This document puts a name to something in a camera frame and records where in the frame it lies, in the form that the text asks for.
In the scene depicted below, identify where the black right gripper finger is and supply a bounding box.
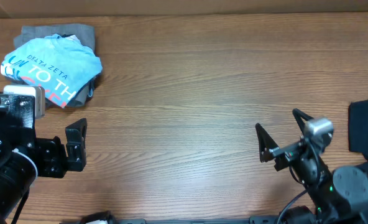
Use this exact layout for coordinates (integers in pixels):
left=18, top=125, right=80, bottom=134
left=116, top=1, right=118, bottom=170
left=255, top=123, right=279, bottom=162
left=292, top=108, right=313, bottom=134

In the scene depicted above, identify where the light blue printed t-shirt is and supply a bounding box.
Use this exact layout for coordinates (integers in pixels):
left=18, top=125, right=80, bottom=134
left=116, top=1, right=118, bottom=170
left=1, top=34, right=103, bottom=108

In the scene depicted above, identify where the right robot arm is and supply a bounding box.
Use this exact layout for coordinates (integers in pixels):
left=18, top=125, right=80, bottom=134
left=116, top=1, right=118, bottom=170
left=255, top=109, right=368, bottom=223

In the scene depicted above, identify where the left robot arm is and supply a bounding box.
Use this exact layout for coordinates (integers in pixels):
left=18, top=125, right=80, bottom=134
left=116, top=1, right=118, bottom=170
left=0, top=92, right=87, bottom=223

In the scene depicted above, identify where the light blue folded garment edge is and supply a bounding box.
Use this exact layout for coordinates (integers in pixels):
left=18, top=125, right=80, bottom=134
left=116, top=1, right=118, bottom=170
left=88, top=79, right=95, bottom=98

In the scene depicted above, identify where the grey folded garment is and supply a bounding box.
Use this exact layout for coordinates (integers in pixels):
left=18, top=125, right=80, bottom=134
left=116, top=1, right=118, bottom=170
left=13, top=24, right=98, bottom=107

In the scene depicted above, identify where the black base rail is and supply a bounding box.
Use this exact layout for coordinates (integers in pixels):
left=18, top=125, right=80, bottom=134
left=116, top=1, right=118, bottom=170
left=75, top=211, right=277, bottom=224

